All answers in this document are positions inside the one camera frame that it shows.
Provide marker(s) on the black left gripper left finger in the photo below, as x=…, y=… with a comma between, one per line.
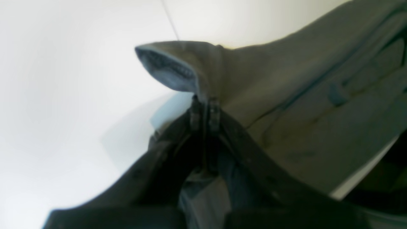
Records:
x=145, y=196

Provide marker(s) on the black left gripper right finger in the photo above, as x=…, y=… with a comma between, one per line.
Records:
x=263, y=195

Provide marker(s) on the grey green T-shirt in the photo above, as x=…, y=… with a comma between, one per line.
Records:
x=321, y=103

